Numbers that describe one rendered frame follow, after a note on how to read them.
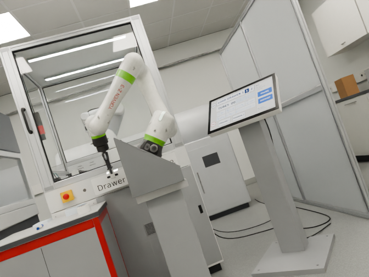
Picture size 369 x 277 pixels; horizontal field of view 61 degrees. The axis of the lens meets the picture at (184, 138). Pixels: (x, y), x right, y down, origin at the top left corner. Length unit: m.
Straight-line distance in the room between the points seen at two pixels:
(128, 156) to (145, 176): 0.13
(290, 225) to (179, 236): 0.83
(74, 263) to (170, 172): 0.65
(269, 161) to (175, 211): 0.77
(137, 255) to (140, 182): 0.84
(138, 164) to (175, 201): 0.29
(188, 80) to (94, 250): 4.39
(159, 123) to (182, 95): 3.93
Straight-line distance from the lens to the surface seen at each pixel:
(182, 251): 1.77
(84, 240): 1.75
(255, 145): 2.18
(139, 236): 2.33
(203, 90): 5.74
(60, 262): 1.79
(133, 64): 1.90
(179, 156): 2.32
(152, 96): 1.99
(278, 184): 2.19
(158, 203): 1.72
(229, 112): 2.18
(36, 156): 2.38
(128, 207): 2.30
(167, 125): 1.76
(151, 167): 1.63
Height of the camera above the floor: 0.89
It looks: 3 degrees up
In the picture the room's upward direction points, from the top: 19 degrees counter-clockwise
